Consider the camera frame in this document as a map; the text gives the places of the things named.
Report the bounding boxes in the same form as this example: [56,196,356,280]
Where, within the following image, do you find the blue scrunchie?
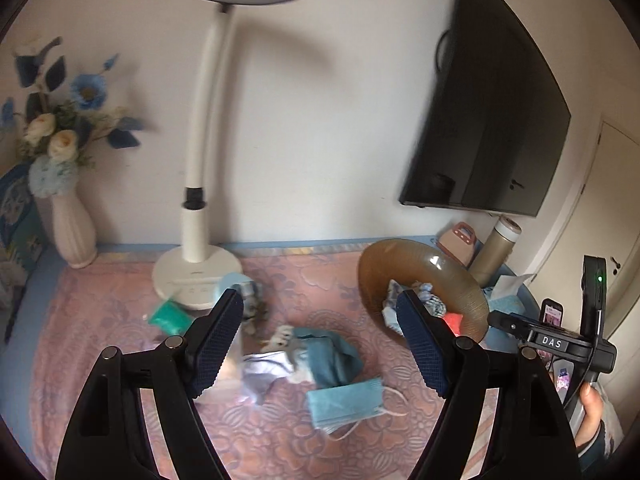
[415,282,449,317]

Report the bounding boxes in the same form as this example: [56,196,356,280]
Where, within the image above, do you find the small pink toy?
[436,221,478,266]

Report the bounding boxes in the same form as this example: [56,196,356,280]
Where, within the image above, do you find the grey white plush toy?
[260,325,306,356]

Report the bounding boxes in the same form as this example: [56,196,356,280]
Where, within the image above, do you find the blue face mask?
[306,379,408,442]

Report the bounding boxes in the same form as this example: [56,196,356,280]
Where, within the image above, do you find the blue tissue pack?
[484,274,536,321]

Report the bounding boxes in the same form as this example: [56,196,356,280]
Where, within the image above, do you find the grey keychain bundle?
[240,282,271,333]

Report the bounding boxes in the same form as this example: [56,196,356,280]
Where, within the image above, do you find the teal cloth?
[292,327,364,388]

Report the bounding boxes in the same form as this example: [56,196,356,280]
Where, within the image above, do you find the person's right hand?
[572,386,607,454]

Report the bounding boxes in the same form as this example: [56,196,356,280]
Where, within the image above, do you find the white blue wrapped packet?
[381,280,407,336]

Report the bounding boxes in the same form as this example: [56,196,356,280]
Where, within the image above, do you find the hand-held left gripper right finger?
[395,289,583,480]

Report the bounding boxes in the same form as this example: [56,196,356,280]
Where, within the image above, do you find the blue tape roll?
[215,272,248,306]

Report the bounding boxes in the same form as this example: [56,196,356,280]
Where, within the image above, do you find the green packet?
[150,299,196,336]

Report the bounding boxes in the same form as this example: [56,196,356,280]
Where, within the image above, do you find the black wall television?
[398,0,572,218]

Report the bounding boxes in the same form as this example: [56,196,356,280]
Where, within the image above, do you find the white ribbed vase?
[50,192,98,269]

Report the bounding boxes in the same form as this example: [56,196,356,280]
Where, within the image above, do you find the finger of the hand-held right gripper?
[487,310,532,343]

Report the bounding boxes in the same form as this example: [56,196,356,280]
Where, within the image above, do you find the white desk lamp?
[152,0,312,311]

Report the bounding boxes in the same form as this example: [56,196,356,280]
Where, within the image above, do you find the blue and white artificial flowers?
[0,35,146,198]

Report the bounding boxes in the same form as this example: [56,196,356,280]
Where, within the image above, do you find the brown ribbed bowl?
[357,238,490,346]

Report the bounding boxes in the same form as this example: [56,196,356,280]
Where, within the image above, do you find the white door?
[525,115,640,341]

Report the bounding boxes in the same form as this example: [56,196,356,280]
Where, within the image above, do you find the gold thermos bottle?
[469,214,522,288]

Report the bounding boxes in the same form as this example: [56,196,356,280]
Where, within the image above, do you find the person's right forearm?
[575,390,628,473]

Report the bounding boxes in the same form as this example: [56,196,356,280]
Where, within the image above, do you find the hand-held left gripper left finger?
[54,287,246,480]

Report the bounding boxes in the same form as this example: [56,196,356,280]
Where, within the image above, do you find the row of books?
[0,165,49,346]

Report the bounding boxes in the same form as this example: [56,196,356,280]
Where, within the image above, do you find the pink embossed table mat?
[25,250,501,480]

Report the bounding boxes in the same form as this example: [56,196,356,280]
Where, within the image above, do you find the black television cable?
[434,29,452,75]

